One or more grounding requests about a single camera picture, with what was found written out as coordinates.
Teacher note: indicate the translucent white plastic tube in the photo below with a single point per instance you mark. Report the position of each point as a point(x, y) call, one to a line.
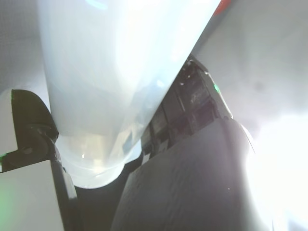
point(96, 72)

